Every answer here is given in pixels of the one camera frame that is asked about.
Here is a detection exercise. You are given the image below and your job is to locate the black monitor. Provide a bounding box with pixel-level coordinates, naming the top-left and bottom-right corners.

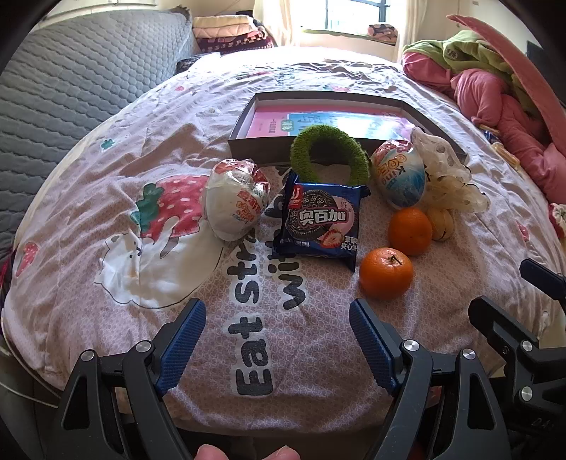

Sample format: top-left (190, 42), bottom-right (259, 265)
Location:
top-left (527, 42), bottom-right (549, 80)

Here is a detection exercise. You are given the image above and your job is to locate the orange mandarin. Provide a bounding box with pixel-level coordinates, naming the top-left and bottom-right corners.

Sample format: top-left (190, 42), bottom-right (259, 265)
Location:
top-left (359, 247), bottom-right (415, 300)
top-left (388, 207), bottom-right (433, 256)

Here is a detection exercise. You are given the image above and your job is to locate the pink fabric strip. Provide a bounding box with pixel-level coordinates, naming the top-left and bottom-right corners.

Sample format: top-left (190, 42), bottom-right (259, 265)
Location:
top-left (446, 14), bottom-right (566, 111)

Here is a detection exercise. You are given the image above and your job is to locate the dark checkered folded blanket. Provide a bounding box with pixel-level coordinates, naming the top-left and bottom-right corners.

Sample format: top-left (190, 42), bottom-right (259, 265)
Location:
top-left (197, 35), bottom-right (277, 51)

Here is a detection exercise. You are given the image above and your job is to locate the beige small ball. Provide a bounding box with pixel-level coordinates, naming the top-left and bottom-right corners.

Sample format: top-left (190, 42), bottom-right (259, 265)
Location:
top-left (427, 208), bottom-right (455, 242)

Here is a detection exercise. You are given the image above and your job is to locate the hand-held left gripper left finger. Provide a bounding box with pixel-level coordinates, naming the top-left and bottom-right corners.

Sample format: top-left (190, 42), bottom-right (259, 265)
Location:
top-left (55, 298), bottom-right (208, 460)

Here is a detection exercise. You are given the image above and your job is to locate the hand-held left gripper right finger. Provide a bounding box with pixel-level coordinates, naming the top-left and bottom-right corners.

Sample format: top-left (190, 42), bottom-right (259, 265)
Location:
top-left (349, 298), bottom-right (514, 460)

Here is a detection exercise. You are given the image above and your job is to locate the blue cookie packet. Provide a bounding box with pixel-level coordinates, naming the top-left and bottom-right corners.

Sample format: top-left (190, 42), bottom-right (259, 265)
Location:
top-left (272, 170), bottom-right (371, 272)

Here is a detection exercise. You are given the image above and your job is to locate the pink strawberry print bedsheet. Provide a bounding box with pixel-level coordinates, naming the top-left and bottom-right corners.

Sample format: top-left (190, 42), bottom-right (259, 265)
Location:
top-left (0, 46), bottom-right (566, 443)

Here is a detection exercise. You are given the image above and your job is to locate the red white egg toy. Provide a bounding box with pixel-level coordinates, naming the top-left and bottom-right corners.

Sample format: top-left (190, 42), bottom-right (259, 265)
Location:
top-left (204, 158), bottom-right (270, 242)

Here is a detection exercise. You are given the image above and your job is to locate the patterned cushion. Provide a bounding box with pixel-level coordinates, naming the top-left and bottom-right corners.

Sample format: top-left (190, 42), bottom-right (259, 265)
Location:
top-left (368, 23), bottom-right (399, 42)

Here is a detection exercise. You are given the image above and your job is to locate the cream curtain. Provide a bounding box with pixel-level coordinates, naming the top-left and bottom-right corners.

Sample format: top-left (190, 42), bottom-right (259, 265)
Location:
top-left (261, 0), bottom-right (328, 47)

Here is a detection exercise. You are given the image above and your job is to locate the grey shallow cardboard box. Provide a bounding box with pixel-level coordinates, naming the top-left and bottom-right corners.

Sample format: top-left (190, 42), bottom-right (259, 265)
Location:
top-left (227, 92), bottom-right (467, 166)

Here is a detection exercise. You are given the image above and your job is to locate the green garment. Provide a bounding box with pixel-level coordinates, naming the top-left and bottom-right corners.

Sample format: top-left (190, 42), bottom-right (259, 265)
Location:
top-left (402, 30), bottom-right (544, 116)

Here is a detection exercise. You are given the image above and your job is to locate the pale yellow folded blanket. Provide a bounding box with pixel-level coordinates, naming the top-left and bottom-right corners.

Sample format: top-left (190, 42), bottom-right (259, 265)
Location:
top-left (193, 15), bottom-right (255, 28)

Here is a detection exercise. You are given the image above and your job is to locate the person's left hand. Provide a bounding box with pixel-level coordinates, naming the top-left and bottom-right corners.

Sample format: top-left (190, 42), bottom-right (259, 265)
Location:
top-left (197, 444), bottom-right (304, 460)

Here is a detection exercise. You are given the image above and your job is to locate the red patterned cloth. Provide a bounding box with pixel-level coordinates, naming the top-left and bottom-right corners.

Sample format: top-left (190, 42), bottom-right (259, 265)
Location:
top-left (548, 201), bottom-right (566, 240)

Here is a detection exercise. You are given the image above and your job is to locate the blue white egg toy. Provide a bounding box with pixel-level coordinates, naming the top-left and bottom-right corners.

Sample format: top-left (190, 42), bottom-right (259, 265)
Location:
top-left (370, 138), bottom-right (427, 209)

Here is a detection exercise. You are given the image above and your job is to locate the pink quilt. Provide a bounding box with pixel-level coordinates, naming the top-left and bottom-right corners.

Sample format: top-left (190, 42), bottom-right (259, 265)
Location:
top-left (402, 52), bottom-right (566, 202)

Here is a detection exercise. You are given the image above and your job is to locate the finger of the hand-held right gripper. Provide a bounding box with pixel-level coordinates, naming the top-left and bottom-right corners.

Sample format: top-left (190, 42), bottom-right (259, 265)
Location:
top-left (519, 259), bottom-right (566, 306)
top-left (469, 296), bottom-right (541, 385)

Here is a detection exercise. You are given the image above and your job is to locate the window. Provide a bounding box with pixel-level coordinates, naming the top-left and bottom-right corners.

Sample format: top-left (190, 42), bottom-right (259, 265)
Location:
top-left (325, 0), bottom-right (390, 31)

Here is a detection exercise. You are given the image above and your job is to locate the green fuzzy ring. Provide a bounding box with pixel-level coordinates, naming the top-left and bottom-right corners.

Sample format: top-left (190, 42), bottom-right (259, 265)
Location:
top-left (289, 125), bottom-right (371, 185)

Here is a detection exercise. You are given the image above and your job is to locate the grey quilted headboard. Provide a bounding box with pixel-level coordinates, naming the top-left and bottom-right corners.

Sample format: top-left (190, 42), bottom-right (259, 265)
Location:
top-left (0, 9), bottom-right (195, 248)

